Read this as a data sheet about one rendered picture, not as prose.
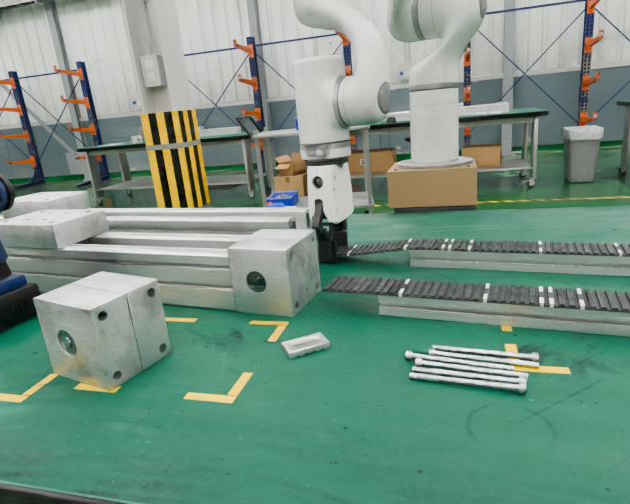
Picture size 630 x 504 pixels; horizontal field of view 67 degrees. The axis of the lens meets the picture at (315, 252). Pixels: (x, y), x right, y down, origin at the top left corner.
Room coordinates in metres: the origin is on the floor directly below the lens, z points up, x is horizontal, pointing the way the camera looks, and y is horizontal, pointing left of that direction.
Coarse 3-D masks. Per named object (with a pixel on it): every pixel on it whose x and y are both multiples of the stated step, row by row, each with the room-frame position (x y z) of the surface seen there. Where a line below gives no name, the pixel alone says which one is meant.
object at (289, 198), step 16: (352, 128) 3.70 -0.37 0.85; (368, 128) 3.69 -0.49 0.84; (256, 144) 3.77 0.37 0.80; (368, 144) 3.70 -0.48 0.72; (368, 160) 3.70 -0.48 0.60; (272, 176) 4.27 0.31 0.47; (368, 176) 3.70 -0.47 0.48; (272, 192) 4.27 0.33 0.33; (288, 192) 4.07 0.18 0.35; (368, 192) 3.70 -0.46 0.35; (368, 208) 4.20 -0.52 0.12
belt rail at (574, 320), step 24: (384, 312) 0.57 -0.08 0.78; (408, 312) 0.55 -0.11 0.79; (432, 312) 0.54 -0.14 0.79; (456, 312) 0.53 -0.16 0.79; (480, 312) 0.52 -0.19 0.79; (504, 312) 0.51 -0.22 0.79; (528, 312) 0.50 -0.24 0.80; (552, 312) 0.49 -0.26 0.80; (576, 312) 0.48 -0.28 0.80; (600, 312) 0.47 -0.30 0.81
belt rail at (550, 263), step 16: (416, 256) 0.74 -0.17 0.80; (432, 256) 0.73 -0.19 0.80; (448, 256) 0.72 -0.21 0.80; (464, 256) 0.71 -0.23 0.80; (480, 256) 0.70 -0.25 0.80; (496, 256) 0.69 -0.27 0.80; (512, 256) 0.68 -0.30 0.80; (528, 256) 0.67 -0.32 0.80; (544, 256) 0.66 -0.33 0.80; (560, 256) 0.65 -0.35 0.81; (576, 256) 0.64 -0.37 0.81; (592, 256) 0.63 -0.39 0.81; (608, 256) 0.63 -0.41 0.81; (560, 272) 0.65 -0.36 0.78; (576, 272) 0.64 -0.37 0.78; (592, 272) 0.63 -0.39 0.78; (608, 272) 0.63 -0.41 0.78; (624, 272) 0.62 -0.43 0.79
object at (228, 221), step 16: (96, 208) 1.11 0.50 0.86; (112, 208) 1.09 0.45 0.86; (128, 208) 1.07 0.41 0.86; (144, 208) 1.05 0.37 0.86; (160, 208) 1.03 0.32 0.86; (176, 208) 1.01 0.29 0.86; (192, 208) 0.99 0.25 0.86; (208, 208) 0.98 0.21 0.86; (224, 208) 0.96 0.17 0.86; (240, 208) 0.94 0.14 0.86; (256, 208) 0.93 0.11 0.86; (272, 208) 0.91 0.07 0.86; (288, 208) 0.90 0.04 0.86; (304, 208) 0.88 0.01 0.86; (112, 224) 0.96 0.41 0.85; (128, 224) 0.95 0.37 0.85; (144, 224) 0.93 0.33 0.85; (160, 224) 0.91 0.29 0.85; (176, 224) 0.90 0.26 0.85; (192, 224) 0.88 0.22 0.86; (208, 224) 0.87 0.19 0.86; (224, 224) 0.85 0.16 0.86; (240, 224) 0.84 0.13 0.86; (256, 224) 0.82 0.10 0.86; (272, 224) 0.81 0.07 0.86; (288, 224) 0.80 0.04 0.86; (304, 224) 0.87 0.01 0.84
